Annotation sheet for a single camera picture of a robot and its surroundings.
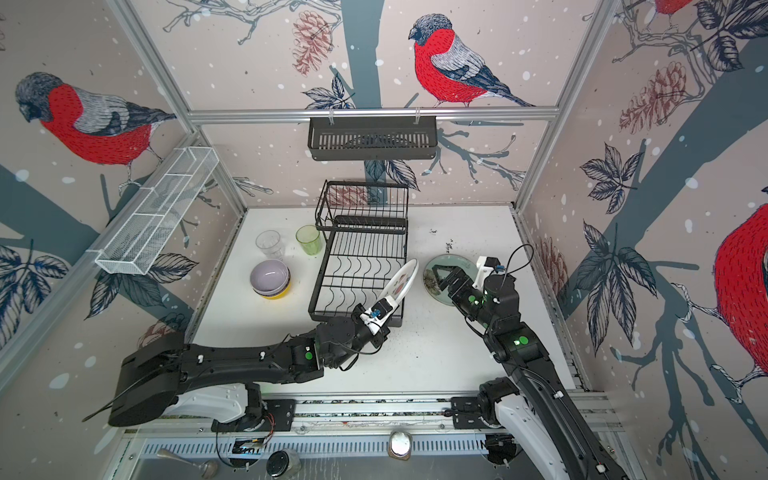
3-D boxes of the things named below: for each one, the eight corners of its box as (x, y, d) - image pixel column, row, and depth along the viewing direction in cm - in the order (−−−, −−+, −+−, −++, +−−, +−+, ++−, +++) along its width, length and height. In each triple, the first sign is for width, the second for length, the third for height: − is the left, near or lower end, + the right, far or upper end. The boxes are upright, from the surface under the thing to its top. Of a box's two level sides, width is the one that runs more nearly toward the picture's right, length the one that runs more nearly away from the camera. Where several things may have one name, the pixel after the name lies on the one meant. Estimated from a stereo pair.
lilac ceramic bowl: (262, 309, 94) (250, 295, 86) (260, 280, 101) (250, 264, 94) (295, 300, 96) (286, 284, 89) (291, 271, 103) (283, 255, 96)
